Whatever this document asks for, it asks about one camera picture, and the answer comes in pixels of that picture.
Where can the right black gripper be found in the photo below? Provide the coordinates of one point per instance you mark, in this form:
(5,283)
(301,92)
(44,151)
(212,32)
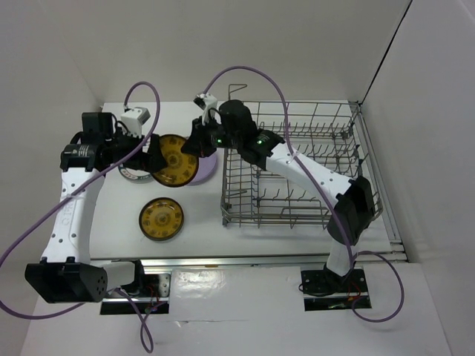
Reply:
(197,143)

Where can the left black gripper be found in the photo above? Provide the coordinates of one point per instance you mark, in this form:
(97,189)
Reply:
(152,161)

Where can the yellow patterned plate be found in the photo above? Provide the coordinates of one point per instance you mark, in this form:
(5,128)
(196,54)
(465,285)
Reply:
(161,219)
(181,168)

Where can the white plate floral rim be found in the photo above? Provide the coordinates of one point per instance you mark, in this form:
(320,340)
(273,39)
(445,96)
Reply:
(134,176)

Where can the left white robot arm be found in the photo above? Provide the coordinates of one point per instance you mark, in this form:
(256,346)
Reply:
(65,273)

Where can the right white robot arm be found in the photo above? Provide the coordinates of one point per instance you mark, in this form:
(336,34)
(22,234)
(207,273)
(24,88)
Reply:
(350,200)

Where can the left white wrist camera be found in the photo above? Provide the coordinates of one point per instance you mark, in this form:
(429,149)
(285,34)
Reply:
(133,120)

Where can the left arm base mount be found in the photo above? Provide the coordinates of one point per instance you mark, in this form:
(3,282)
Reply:
(152,297)

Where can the silver aluminium rail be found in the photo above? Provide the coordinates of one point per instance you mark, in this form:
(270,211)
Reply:
(156,265)

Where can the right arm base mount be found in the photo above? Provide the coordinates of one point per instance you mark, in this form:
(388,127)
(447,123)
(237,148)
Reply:
(323,291)

